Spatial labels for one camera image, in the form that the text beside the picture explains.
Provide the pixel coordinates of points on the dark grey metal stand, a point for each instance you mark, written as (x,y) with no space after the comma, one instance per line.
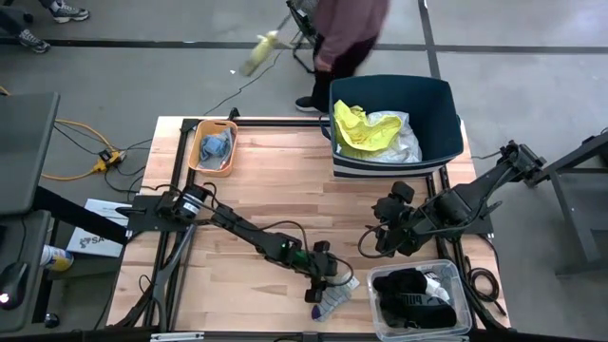
(577,223)

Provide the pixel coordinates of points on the silver metal bracket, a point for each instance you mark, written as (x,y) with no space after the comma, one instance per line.
(442,338)
(176,337)

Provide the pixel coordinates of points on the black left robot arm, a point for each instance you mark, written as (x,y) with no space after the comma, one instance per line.
(247,235)

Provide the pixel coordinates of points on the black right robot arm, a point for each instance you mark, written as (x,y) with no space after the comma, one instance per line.
(465,204)

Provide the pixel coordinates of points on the yellow duster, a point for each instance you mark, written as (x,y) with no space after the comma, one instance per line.
(259,52)

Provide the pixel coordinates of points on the black caster wheel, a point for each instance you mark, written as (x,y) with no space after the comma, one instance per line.
(51,321)

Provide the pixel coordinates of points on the white printed paper sheet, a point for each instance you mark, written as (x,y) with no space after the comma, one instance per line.
(95,242)

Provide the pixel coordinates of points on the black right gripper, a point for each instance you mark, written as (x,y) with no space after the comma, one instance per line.
(404,223)

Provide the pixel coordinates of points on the dark blue plastic bin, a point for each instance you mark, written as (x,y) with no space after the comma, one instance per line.
(427,109)

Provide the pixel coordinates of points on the white leaf print cloth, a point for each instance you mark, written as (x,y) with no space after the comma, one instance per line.
(404,138)

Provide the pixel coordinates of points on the orange plastic basket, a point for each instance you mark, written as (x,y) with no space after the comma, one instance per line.
(194,152)

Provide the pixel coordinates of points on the yellow cloth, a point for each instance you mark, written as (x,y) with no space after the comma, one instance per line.
(361,133)

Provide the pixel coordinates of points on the black floor fan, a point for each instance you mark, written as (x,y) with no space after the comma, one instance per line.
(301,19)

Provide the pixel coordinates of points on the black metal table frame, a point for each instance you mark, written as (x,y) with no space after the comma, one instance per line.
(280,122)

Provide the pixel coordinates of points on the black computer mouse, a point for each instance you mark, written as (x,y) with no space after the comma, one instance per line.
(13,285)

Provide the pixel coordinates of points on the white yellow can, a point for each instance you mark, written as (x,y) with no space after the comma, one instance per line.
(57,259)

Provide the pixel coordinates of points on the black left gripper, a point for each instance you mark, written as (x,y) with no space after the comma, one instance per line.
(324,268)

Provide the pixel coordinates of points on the dark grey monitor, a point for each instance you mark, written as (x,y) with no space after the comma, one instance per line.
(24,152)

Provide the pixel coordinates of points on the dark grey side desk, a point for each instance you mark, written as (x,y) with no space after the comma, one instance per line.
(33,237)

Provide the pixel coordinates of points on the person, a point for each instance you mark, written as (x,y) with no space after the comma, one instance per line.
(347,28)
(69,12)

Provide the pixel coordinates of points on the clear plastic container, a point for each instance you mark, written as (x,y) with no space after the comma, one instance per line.
(461,285)

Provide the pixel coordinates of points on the black underwear with tag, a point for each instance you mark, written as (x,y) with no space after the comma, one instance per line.
(408,304)

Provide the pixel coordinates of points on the grey sock with pink stripes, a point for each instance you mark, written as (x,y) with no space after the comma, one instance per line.
(227,154)

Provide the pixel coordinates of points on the grey sock with purple toe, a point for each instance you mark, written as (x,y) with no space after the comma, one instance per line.
(330,301)

